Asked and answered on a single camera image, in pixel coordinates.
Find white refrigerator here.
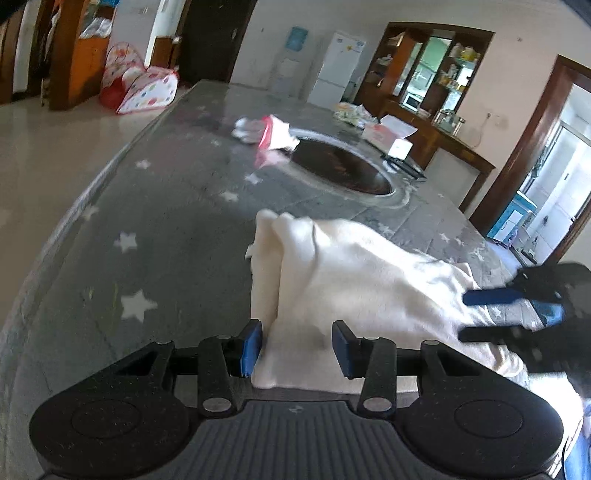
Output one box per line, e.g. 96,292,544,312
307,30,368,110

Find wooden display cabinet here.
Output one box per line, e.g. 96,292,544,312
353,21,496,118

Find wooden sideboard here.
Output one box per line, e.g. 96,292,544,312
378,108,498,214

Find person's blue pants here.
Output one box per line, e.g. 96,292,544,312
561,397,591,480

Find grey star-print tablecloth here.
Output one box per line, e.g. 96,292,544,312
0,79,532,462

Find small wooden cabinet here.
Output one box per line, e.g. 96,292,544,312
151,34,184,69

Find dark wooden door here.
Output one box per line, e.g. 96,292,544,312
177,0,258,87

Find cream white garment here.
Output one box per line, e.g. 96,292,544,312
245,209,583,394

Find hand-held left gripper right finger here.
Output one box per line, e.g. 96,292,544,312
331,320,467,418

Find white pink rubber glove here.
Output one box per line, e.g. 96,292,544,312
232,114,302,154

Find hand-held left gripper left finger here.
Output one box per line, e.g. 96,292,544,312
115,319,263,417

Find round black built-in cooktop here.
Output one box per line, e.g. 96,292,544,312
259,131,411,208

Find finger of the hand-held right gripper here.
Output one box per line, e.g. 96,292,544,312
463,287,532,306
459,325,523,344

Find white water dispenser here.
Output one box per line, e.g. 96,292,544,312
272,25,310,96

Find tall wooden shelf cabinet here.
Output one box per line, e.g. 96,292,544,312
46,0,117,112

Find blue white box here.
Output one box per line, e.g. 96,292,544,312
486,191,539,251

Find plastic bag of snacks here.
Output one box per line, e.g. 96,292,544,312
334,102,376,128

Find polka dot play tent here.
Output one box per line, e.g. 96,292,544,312
100,41,180,114

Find pink white tissue box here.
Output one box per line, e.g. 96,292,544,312
361,115,419,158

